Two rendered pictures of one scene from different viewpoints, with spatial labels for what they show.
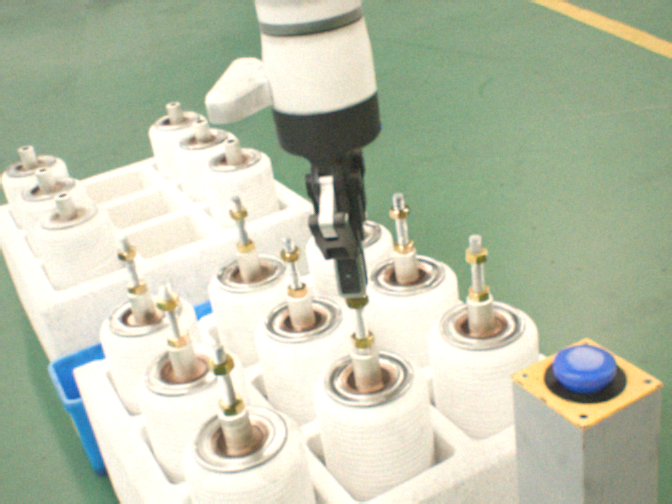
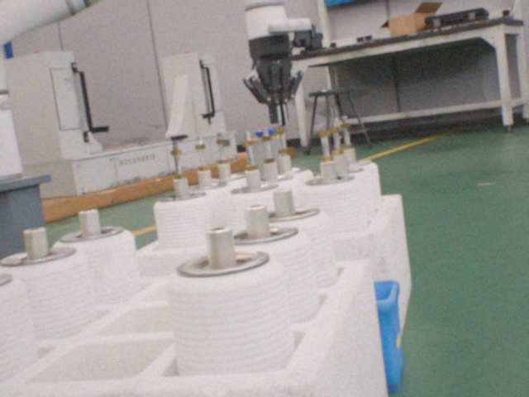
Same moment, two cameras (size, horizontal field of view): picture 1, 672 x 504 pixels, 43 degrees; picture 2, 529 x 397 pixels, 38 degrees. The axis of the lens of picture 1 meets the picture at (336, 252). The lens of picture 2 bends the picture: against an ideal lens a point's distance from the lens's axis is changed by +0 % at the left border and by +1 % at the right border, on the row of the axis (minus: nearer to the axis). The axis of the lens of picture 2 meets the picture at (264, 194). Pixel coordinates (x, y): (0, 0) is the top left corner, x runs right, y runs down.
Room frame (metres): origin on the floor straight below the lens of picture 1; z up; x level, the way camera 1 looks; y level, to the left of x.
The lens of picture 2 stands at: (1.68, 0.85, 0.37)
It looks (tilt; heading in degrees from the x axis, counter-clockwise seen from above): 6 degrees down; 220
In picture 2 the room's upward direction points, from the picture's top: 8 degrees counter-clockwise
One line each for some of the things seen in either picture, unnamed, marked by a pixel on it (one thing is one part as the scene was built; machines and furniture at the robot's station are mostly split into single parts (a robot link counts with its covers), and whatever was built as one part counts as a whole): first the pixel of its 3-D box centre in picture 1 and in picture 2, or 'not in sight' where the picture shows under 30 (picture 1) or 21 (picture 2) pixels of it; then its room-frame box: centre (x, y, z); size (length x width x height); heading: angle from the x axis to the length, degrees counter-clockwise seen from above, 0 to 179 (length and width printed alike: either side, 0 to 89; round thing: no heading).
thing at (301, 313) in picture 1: (300, 308); (270, 172); (0.69, 0.04, 0.26); 0.02 x 0.02 x 0.03
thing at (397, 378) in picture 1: (368, 378); (286, 172); (0.58, -0.01, 0.25); 0.08 x 0.08 x 0.01
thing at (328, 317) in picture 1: (303, 320); (272, 180); (0.69, 0.04, 0.25); 0.08 x 0.08 x 0.01
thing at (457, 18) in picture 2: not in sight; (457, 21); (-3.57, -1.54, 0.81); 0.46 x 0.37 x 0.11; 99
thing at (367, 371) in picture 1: (366, 366); (285, 165); (0.58, -0.01, 0.26); 0.02 x 0.02 x 0.03
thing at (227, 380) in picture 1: (226, 386); (346, 136); (0.53, 0.10, 0.30); 0.01 x 0.01 x 0.08; 27
